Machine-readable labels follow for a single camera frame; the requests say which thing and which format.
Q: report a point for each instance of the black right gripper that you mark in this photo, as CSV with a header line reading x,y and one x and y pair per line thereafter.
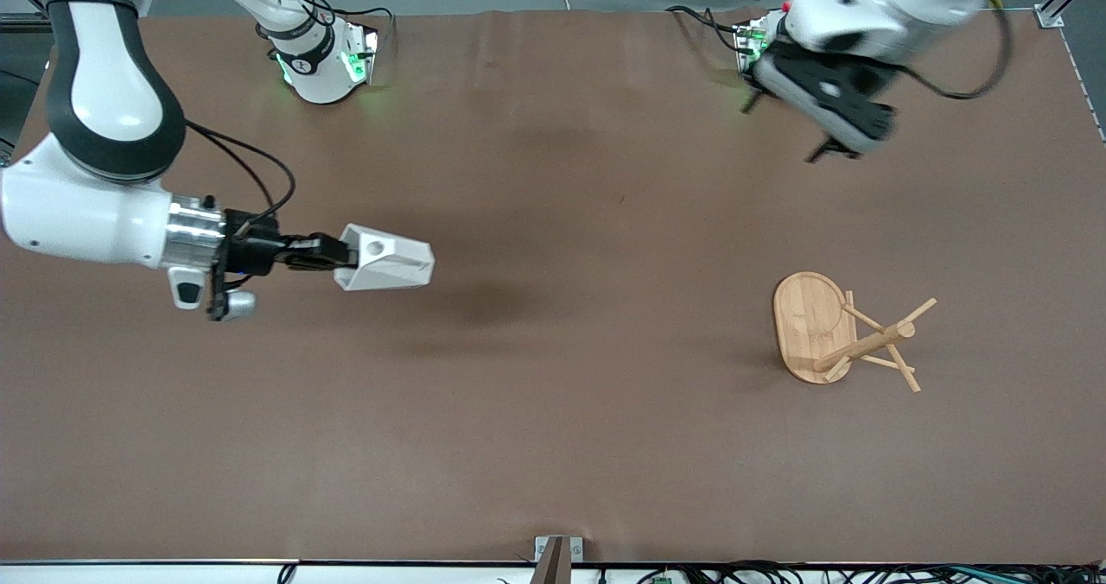
x,y
257,251

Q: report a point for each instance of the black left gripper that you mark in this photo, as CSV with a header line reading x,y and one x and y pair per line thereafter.
x,y
832,146

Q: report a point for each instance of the white faceted cup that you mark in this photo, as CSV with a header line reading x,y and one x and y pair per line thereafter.
x,y
389,264

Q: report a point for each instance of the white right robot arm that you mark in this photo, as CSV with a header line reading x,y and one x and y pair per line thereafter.
x,y
104,74

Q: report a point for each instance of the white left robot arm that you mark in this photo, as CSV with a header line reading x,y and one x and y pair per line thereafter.
x,y
881,5

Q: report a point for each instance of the wooden cup rack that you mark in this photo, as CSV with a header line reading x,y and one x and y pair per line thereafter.
x,y
808,320

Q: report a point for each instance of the brown table cover sheet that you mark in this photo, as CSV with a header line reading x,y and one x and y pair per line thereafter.
x,y
553,394

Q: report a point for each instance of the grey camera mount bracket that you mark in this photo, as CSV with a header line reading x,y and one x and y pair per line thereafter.
x,y
559,558

